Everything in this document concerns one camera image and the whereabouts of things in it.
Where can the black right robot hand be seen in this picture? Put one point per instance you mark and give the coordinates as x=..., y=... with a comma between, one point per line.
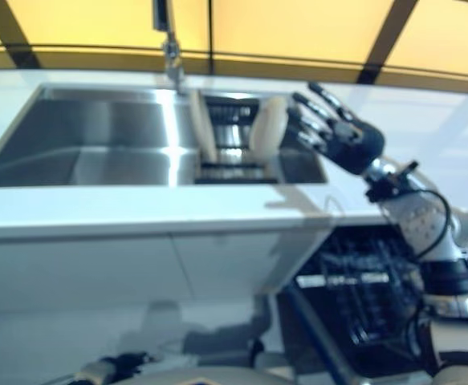
x=354, y=140

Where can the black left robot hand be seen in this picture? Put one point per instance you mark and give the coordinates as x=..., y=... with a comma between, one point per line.
x=131, y=362

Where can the cream ceramic plate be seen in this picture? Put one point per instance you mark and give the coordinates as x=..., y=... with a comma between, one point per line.
x=267, y=128
x=203, y=124

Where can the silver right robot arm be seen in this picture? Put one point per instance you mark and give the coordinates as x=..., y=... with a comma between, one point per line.
x=422, y=224

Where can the beige robot torso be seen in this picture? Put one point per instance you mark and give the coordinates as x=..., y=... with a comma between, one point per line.
x=237, y=377

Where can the black dish drying rack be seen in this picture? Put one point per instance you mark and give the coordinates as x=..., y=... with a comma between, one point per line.
x=233, y=132

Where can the chrome kitchen faucet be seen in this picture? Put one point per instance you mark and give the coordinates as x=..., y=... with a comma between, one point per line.
x=171, y=52

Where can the stainless steel sink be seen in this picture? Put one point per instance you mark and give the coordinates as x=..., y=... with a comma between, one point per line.
x=97, y=140

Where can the black window frame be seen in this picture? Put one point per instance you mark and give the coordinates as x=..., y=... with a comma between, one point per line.
x=257, y=52

